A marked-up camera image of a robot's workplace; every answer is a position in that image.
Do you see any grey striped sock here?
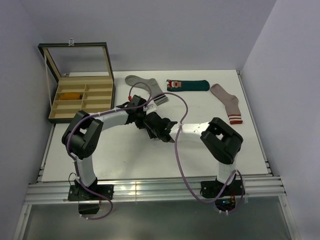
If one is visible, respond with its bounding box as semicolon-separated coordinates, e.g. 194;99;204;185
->
124;75;169;106

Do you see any aluminium rail frame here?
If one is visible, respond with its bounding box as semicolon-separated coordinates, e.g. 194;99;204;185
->
14;70;301;240

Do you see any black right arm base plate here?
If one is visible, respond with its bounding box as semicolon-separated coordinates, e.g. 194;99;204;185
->
200;180;246;199

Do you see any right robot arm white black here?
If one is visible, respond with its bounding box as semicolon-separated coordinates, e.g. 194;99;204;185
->
143;112;244;195

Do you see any dark green reindeer sock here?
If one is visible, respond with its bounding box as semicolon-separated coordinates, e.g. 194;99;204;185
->
166;79;210;92

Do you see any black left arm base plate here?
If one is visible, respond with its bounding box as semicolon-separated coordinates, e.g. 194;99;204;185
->
67;184;114;202

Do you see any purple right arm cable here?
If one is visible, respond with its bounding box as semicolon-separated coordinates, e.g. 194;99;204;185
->
144;92;246;215

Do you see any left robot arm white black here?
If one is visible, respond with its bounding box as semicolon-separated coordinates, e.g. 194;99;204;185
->
61;95;147;200

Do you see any taupe sock red cuff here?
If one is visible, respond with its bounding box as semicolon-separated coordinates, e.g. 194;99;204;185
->
210;83;243;125

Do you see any black compartment box beige lining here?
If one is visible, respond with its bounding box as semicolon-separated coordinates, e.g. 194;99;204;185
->
37;38;116;124

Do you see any mustard yellow sock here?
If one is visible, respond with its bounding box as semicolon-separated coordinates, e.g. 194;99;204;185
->
59;92;82;101

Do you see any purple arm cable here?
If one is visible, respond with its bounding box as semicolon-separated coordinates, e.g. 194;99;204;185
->
66;81;153;221
144;92;246;215

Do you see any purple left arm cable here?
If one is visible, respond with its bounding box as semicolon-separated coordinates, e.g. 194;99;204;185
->
66;81;153;221

